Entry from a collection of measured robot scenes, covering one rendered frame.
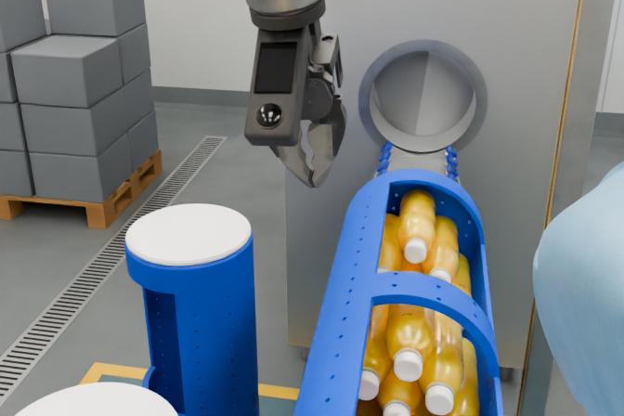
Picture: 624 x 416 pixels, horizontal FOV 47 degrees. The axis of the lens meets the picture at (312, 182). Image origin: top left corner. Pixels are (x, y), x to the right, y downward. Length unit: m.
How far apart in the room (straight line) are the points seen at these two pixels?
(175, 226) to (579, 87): 0.92
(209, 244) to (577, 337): 1.34
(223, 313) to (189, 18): 4.19
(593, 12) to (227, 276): 0.92
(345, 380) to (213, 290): 0.70
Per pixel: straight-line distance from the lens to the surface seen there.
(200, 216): 1.71
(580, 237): 0.26
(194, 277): 1.55
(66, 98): 3.79
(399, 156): 2.33
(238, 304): 1.63
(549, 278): 0.28
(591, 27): 1.57
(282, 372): 2.86
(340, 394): 0.90
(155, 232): 1.66
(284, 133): 0.64
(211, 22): 5.58
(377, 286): 1.08
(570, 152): 1.64
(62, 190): 4.02
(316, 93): 0.70
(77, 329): 3.24
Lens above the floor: 1.80
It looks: 24 degrees down
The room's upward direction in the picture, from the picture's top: straight up
